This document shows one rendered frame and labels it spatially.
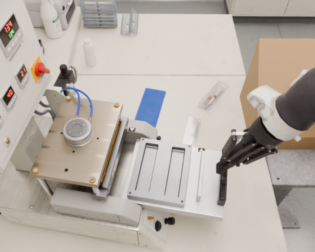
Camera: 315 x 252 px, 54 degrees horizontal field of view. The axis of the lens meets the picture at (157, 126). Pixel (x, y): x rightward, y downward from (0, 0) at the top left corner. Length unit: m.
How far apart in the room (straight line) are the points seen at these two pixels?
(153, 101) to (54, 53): 0.56
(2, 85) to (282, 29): 2.83
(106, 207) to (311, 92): 0.59
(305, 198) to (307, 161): 0.84
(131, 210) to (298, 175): 0.70
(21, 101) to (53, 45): 0.87
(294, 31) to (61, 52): 2.29
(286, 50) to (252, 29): 1.92
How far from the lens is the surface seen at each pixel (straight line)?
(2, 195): 1.08
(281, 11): 3.24
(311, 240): 2.10
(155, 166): 0.94
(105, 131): 0.88
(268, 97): 0.70
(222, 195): 0.91
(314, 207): 2.19
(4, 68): 0.78
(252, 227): 1.18
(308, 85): 0.62
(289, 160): 1.35
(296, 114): 0.65
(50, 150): 0.88
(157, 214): 1.04
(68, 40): 1.71
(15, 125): 0.84
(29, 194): 1.05
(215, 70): 1.58
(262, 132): 0.70
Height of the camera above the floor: 1.82
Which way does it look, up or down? 54 degrees down
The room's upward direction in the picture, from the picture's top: 1 degrees clockwise
